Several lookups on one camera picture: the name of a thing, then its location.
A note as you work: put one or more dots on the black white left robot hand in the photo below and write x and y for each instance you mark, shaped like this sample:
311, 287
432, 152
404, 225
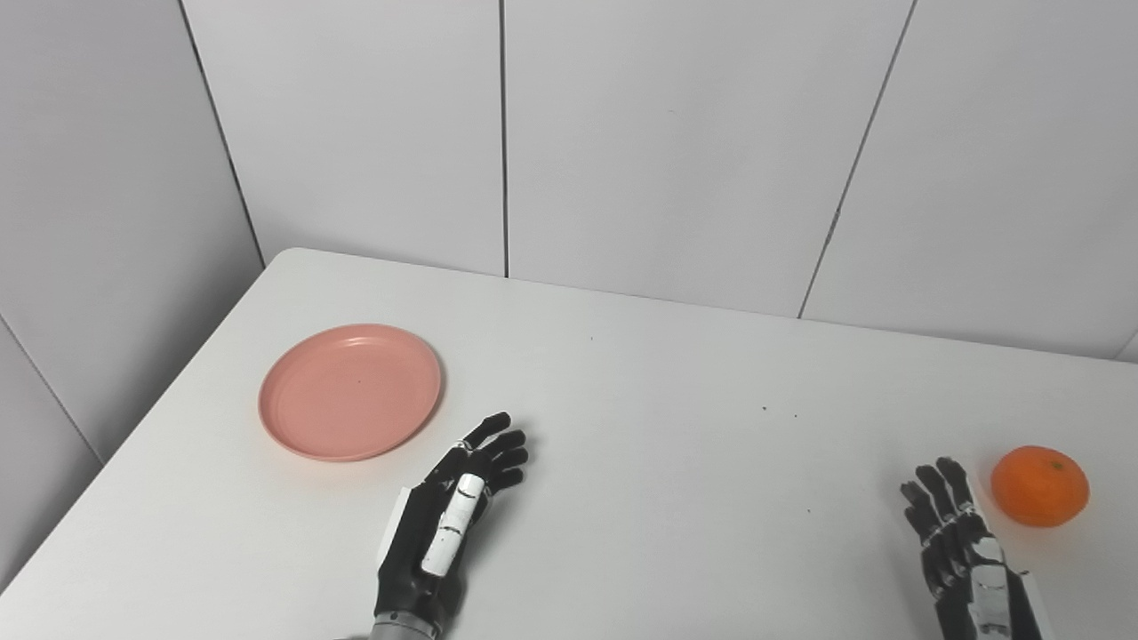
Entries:
411, 551

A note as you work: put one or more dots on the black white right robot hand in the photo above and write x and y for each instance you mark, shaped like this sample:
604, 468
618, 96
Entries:
965, 569

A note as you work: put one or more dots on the orange fruit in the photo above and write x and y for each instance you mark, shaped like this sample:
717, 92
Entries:
1038, 486

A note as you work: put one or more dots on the pink round plate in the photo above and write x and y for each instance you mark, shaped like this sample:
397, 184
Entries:
349, 393

